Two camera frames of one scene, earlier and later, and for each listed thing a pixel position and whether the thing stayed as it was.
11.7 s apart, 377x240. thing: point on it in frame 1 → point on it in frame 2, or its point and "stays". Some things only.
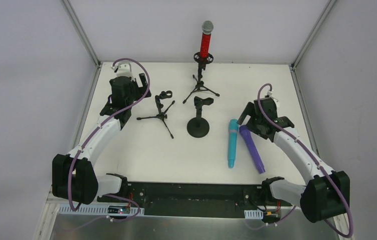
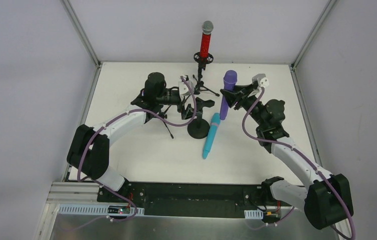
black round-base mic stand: (199, 127) stays
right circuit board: (271, 218) stays
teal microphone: (232, 139) → (215, 121)
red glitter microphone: (207, 27) stays
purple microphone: (251, 144) → (230, 81)
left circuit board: (118, 209) stays
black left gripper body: (130, 85) → (186, 108)
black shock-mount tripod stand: (202, 63) stays
